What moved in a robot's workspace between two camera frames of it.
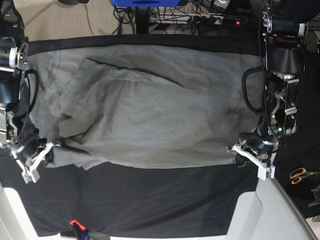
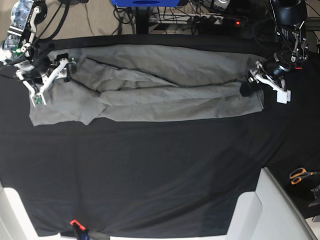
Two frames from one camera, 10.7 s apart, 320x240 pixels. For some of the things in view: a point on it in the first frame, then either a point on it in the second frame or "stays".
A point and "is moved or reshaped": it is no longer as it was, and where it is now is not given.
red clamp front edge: (80, 226) stays
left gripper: (28, 147) → (41, 71)
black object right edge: (316, 192) stays
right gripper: (260, 142) → (270, 71)
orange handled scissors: (297, 174) stays
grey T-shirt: (141, 105) is moved or reshaped
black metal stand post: (142, 20) stays
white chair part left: (15, 223) stays
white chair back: (269, 213) stays
